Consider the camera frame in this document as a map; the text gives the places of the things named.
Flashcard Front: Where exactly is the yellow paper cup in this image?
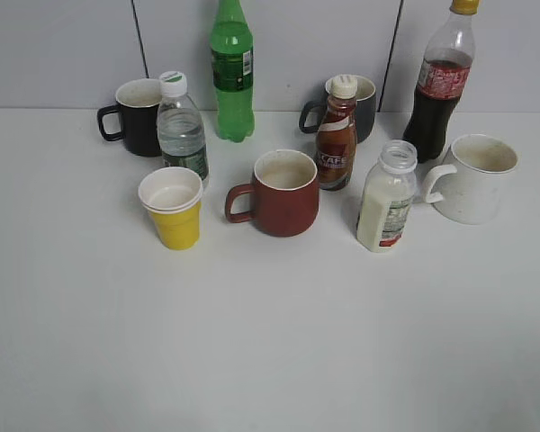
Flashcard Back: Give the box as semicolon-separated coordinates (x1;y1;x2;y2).
138;166;203;250

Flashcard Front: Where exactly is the glass milk bottle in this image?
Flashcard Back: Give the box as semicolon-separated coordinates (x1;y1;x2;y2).
356;139;418;253

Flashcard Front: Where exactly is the red ceramic mug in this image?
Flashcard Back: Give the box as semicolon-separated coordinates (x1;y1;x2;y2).
224;149;320;237

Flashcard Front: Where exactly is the brown coffee drink bottle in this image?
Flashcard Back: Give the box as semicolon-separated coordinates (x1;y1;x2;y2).
315;74;357;191

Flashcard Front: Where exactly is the clear water bottle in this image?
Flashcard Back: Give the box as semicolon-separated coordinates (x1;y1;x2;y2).
157;71;210;188

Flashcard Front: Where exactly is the dark grey mug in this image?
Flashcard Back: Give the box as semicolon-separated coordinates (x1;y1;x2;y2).
299;75;376;143

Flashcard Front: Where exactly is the black ceramic mug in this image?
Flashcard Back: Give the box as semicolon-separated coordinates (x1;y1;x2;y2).
96;78;162;158

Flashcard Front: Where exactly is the green soda bottle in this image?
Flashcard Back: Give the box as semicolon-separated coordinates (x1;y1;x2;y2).
210;0;255;142

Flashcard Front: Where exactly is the white ceramic mug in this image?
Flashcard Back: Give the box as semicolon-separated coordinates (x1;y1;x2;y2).
420;134;518;225

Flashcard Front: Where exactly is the cola bottle yellow cap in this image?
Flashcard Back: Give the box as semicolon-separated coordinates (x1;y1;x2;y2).
402;0;480;163

